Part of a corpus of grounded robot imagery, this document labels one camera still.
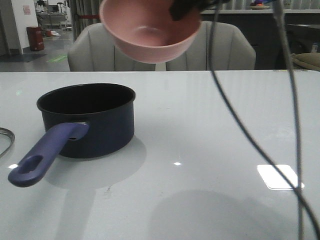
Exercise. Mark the black gripper finger holding bowl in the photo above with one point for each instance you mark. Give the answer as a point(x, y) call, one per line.
point(179, 8)

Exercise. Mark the pink bowl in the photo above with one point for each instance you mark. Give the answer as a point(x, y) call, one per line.
point(145, 31)

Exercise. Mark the glass lid with blue knob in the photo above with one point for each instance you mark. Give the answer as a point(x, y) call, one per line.
point(7, 139)

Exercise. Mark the right grey upholstered chair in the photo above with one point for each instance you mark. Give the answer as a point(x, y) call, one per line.
point(231, 50)

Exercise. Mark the grey upholstered chair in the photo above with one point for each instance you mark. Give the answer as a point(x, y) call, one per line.
point(94, 51)
point(231, 50)

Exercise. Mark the fruit plate on counter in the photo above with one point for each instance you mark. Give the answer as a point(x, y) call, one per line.
point(259, 5)

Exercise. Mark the left grey upholstered chair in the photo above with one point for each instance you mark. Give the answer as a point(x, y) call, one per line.
point(94, 51)

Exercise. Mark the dark counter with white top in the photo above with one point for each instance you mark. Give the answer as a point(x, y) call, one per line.
point(260, 29)

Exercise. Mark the beige sofa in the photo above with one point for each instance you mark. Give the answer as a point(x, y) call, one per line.
point(307, 61)

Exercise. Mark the dark blue saucepan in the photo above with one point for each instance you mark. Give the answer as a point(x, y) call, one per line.
point(81, 121)

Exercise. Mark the red trash bin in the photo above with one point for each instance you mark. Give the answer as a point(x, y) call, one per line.
point(35, 38)

